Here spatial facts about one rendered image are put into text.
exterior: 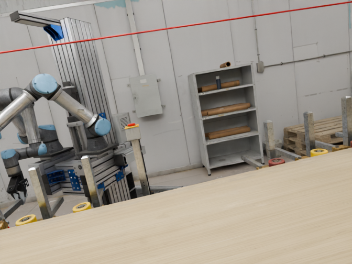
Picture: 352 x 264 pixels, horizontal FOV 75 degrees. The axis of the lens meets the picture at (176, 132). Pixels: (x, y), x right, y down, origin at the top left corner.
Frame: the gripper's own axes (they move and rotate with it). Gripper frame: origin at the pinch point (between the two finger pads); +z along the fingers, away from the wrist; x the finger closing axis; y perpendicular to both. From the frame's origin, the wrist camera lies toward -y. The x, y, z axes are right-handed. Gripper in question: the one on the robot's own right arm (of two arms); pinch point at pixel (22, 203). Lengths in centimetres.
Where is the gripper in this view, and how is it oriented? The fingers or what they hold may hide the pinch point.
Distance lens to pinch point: 183.2
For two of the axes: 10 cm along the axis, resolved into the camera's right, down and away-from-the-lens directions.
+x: -9.7, 2.0, -1.2
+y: -1.6, -1.5, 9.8
